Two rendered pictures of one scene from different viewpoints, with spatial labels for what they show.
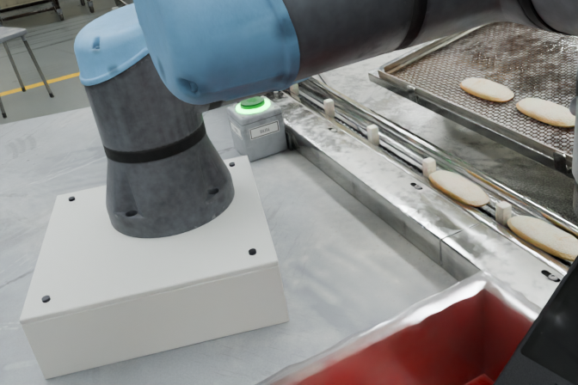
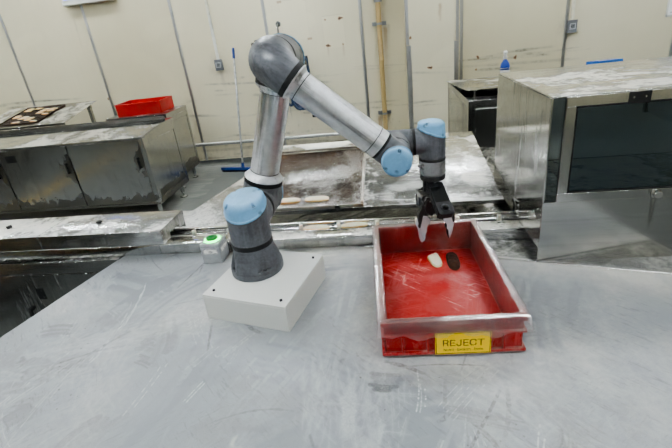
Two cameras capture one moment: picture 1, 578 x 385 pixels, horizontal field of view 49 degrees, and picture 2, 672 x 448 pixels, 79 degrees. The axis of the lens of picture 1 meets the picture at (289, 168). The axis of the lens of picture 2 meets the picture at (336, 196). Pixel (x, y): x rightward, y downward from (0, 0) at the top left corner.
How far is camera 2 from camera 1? 0.97 m
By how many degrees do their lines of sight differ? 55
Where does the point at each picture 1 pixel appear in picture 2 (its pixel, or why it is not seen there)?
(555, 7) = (420, 150)
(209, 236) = (292, 263)
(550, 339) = (437, 198)
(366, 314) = (339, 263)
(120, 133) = (261, 237)
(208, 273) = (312, 266)
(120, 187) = (259, 261)
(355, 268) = not seen: hidden behind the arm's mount
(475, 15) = not seen: hidden behind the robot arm
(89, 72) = (249, 217)
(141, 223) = (272, 269)
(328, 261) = not seen: hidden behind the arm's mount
